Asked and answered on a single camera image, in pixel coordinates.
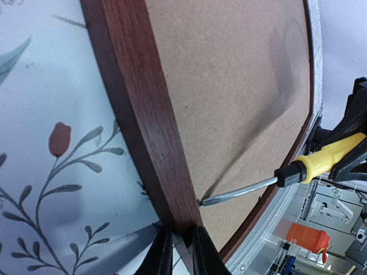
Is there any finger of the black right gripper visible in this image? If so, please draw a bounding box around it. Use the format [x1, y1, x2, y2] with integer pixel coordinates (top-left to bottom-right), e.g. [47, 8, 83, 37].
[328, 77, 366, 182]

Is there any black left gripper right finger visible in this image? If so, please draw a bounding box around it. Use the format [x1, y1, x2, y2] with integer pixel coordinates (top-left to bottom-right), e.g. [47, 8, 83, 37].
[192, 225, 231, 275]

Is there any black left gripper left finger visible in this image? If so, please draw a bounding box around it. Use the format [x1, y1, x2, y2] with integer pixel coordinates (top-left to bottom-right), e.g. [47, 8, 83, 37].
[139, 227, 173, 275]

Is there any yellow handled screwdriver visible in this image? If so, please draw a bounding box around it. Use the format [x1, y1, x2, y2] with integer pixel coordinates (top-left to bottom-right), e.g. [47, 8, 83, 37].
[198, 133, 366, 206]

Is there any red-brown wooden picture frame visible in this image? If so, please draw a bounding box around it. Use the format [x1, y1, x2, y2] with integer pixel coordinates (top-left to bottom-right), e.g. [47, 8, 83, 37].
[81, 1, 313, 267]

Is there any orange red object background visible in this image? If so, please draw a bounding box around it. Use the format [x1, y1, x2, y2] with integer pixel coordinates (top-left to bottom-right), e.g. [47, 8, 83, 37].
[286, 223, 331, 264]

